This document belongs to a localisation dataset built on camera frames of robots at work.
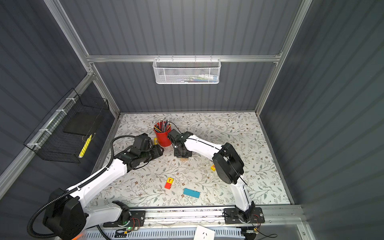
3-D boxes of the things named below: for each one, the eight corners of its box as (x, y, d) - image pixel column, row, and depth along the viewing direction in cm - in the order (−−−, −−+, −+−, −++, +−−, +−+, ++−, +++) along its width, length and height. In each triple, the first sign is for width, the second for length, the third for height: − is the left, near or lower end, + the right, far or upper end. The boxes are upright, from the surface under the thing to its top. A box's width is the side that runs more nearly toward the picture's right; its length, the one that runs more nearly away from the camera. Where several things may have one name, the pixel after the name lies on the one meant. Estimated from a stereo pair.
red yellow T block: (164, 188, 85) (164, 187, 84) (168, 178, 89) (167, 176, 87) (170, 189, 85) (169, 188, 83) (173, 179, 89) (173, 178, 87)
